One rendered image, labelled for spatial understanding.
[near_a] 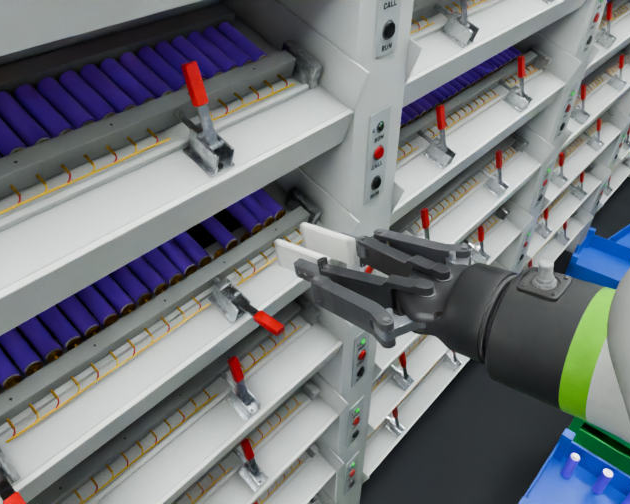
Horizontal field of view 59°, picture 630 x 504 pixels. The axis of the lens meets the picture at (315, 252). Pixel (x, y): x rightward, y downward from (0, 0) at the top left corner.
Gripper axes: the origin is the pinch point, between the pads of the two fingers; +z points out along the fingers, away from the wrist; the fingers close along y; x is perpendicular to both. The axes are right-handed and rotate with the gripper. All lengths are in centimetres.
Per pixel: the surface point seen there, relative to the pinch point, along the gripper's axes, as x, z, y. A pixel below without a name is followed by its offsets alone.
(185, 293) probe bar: 3.5, 11.2, 9.2
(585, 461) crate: 68, -16, -45
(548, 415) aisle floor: 100, 3, -79
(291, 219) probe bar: 3.2, 11.7, -7.7
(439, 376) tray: 80, 25, -59
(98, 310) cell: 2.0, 14.8, 17.1
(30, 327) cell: 0.8, 16.5, 23.0
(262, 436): 41.3, 19.7, 0.3
